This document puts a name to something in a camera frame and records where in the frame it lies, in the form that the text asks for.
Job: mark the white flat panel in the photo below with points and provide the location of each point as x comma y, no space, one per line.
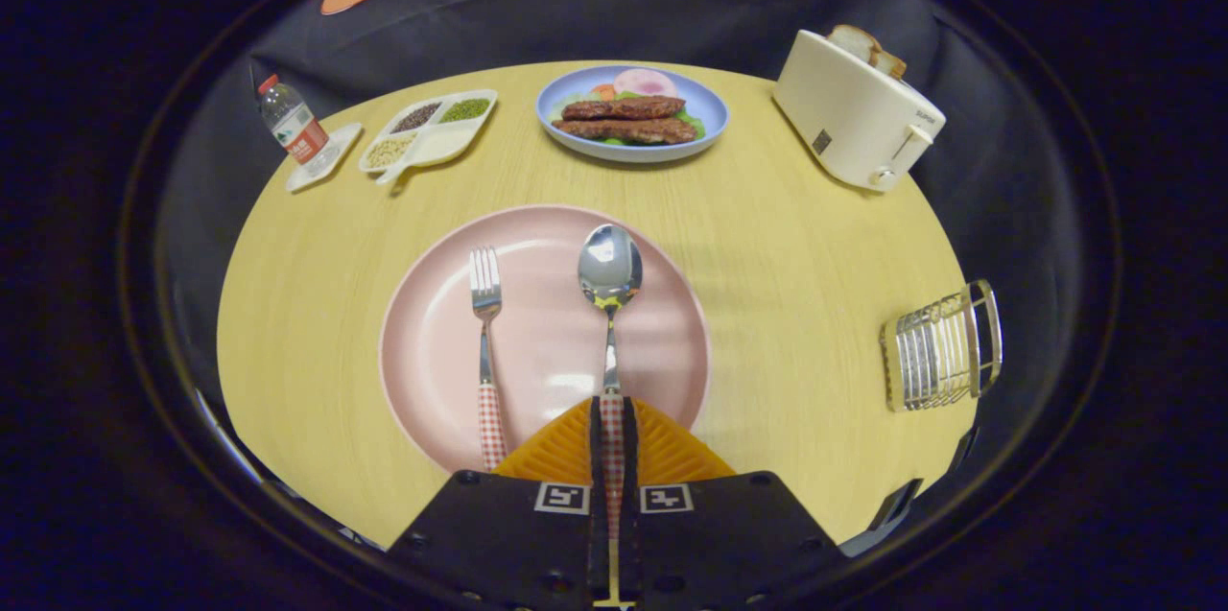
225,438

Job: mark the white toaster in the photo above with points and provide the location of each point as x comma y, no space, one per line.
844,117

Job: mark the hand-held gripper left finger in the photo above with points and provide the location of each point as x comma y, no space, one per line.
595,438

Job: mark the toast bread slice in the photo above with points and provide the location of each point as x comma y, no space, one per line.
854,42
889,64

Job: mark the white divided tray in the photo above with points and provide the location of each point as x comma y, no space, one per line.
446,144

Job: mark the pile of green mung beans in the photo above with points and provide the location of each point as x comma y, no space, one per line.
465,109

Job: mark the brown grilled meat patty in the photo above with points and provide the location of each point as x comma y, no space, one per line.
624,130
624,107

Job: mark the blue plate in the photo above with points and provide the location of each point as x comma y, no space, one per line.
705,103

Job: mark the pile of pale soybeans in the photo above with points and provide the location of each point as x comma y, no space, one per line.
389,152

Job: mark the small white square coaster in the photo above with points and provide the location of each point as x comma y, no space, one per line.
336,155

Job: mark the pile of dark red beans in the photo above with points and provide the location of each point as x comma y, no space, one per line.
416,117

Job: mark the pink ham slice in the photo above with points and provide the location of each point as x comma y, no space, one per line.
648,82

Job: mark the pink plate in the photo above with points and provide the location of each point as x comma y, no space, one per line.
547,342

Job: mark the clear water bottle red label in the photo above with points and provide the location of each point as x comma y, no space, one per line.
297,131

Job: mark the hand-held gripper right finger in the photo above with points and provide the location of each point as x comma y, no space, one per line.
629,438

